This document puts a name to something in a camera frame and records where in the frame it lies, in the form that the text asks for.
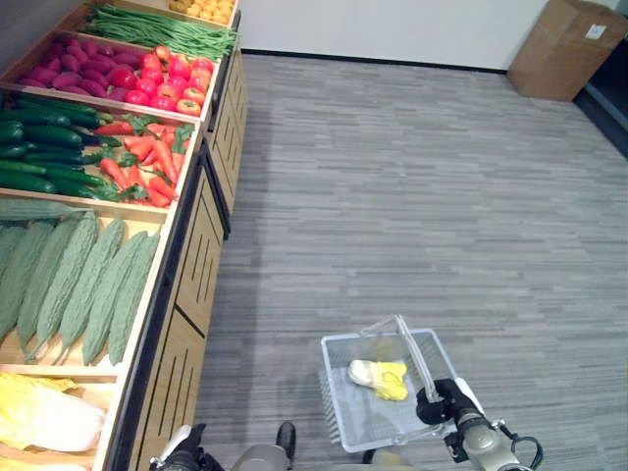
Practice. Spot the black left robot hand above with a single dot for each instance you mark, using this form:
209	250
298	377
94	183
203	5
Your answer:
189	454

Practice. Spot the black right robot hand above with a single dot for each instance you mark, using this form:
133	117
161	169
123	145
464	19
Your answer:
436	404

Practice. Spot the yellow white napa cabbage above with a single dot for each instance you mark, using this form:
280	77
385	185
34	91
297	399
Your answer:
380	377

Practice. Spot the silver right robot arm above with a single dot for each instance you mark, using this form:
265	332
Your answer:
483	441

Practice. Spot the silver left robot leg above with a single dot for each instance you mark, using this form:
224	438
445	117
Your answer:
257	458

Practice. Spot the dark robot foot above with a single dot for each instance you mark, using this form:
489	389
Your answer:
286	439

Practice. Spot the large napa cabbage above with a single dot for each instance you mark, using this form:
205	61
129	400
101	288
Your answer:
44	417

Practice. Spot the green bitter melon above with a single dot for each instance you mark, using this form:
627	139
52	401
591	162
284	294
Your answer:
110	299
22	279
90	289
34	209
41	289
66	279
132	299
9	245

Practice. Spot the wooden vegetable display stand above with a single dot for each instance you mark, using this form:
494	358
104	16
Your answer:
196	275

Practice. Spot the orange carrot with greens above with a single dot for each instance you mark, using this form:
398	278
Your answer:
158	198
162	188
135	176
140	147
165	159
114	129
114	172

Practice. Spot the dark green cucumber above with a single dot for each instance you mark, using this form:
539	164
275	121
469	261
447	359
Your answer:
51	136
51	158
11	132
34	118
73	189
19	168
73	175
59	105
12	150
27	182

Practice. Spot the purple sweet potato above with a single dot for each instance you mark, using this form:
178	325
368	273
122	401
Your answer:
43	75
126	59
70	63
33	83
91	88
118	94
90	48
94	78
67	80

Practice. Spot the brown cardboard box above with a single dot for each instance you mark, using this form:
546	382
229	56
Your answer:
559	54

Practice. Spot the white label on box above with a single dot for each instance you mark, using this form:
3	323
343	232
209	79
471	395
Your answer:
595	31

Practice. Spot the green bean bundle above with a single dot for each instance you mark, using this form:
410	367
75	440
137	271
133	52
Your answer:
162	30

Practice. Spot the yellow fruit pile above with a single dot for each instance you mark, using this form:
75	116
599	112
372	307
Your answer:
206	9

